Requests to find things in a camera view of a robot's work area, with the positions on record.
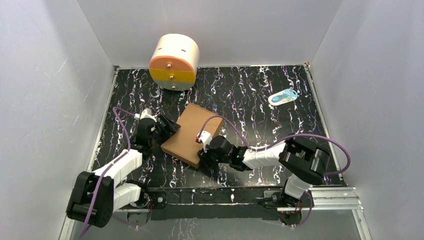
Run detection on brown cardboard box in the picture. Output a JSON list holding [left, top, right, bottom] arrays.
[[161, 103, 215, 169]]

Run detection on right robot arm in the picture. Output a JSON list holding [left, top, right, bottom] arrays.
[[195, 131, 331, 207]]

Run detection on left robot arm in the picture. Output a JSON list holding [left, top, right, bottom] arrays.
[[66, 113, 181, 228]]

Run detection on round pastel drawer cabinet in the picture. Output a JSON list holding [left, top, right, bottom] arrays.
[[148, 33, 200, 91]]

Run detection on blue white packaged item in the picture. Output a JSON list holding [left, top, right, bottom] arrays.
[[268, 88, 299, 106]]

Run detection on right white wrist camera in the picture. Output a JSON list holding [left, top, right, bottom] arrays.
[[195, 130, 213, 153]]

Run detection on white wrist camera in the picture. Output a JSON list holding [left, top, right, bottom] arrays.
[[195, 130, 213, 153], [134, 108, 157, 122]]

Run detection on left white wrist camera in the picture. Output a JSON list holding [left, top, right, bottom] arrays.
[[134, 108, 157, 122]]

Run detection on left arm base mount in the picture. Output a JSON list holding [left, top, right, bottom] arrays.
[[112, 191, 167, 228]]

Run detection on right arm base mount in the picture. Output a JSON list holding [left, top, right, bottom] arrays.
[[257, 190, 314, 229]]

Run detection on aluminium front rail frame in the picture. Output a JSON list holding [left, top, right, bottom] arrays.
[[59, 187, 372, 240]]

